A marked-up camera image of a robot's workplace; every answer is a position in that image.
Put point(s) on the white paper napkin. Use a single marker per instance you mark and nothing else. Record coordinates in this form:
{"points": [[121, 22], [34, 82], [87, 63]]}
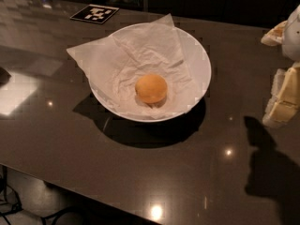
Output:
{"points": [[113, 65]]}

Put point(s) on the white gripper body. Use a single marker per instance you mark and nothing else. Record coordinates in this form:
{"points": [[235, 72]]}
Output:
{"points": [[292, 35]]}

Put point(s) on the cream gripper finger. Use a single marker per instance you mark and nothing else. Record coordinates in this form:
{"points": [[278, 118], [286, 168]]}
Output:
{"points": [[274, 36], [284, 103]]}

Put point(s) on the orange fruit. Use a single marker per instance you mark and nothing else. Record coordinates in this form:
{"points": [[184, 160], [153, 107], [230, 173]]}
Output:
{"points": [[151, 88]]}

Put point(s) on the white bowl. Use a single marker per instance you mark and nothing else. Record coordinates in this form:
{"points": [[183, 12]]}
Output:
{"points": [[198, 64]]}

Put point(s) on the black white marker tag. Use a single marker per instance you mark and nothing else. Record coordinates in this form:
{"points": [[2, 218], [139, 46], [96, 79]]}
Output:
{"points": [[94, 14]]}

